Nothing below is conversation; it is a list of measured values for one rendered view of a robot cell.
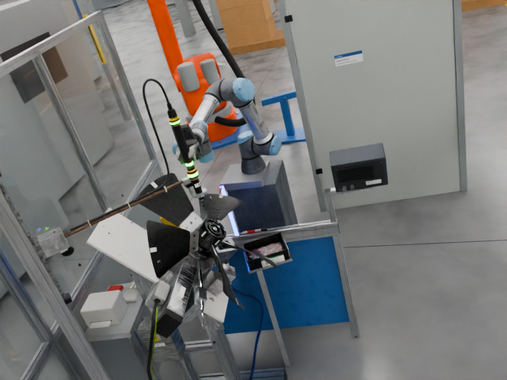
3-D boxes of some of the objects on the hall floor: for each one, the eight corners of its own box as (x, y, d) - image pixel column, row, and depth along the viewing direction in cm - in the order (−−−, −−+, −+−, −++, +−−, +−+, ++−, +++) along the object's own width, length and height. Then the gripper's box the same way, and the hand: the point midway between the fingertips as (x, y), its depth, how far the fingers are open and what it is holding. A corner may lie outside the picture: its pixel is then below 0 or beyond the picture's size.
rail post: (352, 338, 300) (332, 235, 263) (352, 332, 304) (332, 231, 266) (359, 337, 300) (339, 234, 262) (358, 332, 303) (339, 230, 265)
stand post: (243, 421, 269) (193, 299, 225) (244, 407, 276) (197, 286, 233) (250, 421, 268) (203, 298, 224) (252, 406, 276) (206, 285, 232)
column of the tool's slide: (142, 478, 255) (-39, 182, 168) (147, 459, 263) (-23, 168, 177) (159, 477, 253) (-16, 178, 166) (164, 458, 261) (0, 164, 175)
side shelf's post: (169, 419, 282) (115, 314, 242) (171, 413, 285) (118, 309, 245) (176, 419, 281) (123, 314, 241) (177, 412, 284) (125, 307, 244)
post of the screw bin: (285, 367, 293) (254, 263, 255) (284, 364, 296) (253, 260, 257) (290, 366, 293) (259, 262, 255) (289, 362, 296) (258, 259, 257)
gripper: (209, 147, 223) (201, 170, 205) (185, 151, 226) (175, 174, 208) (204, 130, 219) (195, 151, 201) (179, 135, 222) (168, 156, 203)
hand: (183, 155), depth 204 cm, fingers closed on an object, 4 cm apart
